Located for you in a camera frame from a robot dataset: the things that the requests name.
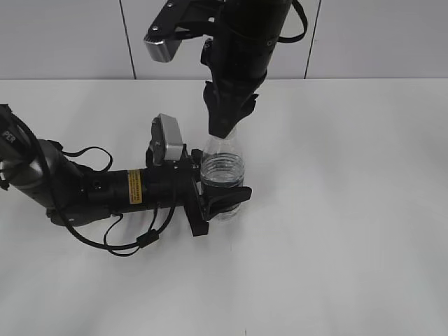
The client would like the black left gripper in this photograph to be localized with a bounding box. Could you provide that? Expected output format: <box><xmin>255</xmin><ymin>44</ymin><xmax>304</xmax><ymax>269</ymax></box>
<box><xmin>142</xmin><ymin>148</ymin><xmax>252</xmax><ymax>235</ymax></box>

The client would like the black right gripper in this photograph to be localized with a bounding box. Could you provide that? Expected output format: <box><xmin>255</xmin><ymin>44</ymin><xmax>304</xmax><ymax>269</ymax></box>
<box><xmin>201</xmin><ymin>24</ymin><xmax>280</xmax><ymax>137</ymax></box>

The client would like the clear Cestbon water bottle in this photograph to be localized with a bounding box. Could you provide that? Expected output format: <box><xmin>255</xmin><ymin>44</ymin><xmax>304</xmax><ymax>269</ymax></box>
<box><xmin>199</xmin><ymin>127</ymin><xmax>245</xmax><ymax>222</ymax></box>

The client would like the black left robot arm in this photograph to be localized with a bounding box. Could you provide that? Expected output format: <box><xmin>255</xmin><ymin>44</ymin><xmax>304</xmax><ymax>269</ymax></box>
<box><xmin>1</xmin><ymin>104</ymin><xmax>251</xmax><ymax>236</ymax></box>

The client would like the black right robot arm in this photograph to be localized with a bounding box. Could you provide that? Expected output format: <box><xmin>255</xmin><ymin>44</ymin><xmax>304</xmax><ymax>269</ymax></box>
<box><xmin>201</xmin><ymin>1</ymin><xmax>291</xmax><ymax>139</ymax></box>

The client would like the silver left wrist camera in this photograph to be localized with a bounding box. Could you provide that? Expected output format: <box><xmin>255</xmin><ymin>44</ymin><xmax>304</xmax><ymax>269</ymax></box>
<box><xmin>150</xmin><ymin>113</ymin><xmax>183</xmax><ymax>166</ymax></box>

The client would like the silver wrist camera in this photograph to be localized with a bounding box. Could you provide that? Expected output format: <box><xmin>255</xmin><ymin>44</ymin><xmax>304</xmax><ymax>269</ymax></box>
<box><xmin>150</xmin><ymin>113</ymin><xmax>183</xmax><ymax>166</ymax></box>
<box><xmin>142</xmin><ymin>0</ymin><xmax>225</xmax><ymax>64</ymax></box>

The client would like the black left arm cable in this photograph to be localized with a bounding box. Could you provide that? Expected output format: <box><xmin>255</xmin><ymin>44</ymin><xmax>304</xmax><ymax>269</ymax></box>
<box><xmin>0</xmin><ymin>104</ymin><xmax>178</xmax><ymax>258</ymax></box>

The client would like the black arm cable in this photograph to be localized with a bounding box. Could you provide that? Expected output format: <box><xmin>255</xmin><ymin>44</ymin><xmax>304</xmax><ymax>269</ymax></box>
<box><xmin>278</xmin><ymin>0</ymin><xmax>309</xmax><ymax>45</ymax></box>
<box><xmin>0</xmin><ymin>104</ymin><xmax>178</xmax><ymax>258</ymax></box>

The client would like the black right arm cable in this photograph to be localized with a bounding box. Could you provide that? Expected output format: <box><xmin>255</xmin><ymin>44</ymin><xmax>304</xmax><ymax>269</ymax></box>
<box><xmin>278</xmin><ymin>0</ymin><xmax>309</xmax><ymax>45</ymax></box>

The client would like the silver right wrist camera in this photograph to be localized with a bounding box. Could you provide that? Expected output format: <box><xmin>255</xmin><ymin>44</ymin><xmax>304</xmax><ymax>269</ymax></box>
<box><xmin>142</xmin><ymin>0</ymin><xmax>225</xmax><ymax>64</ymax></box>

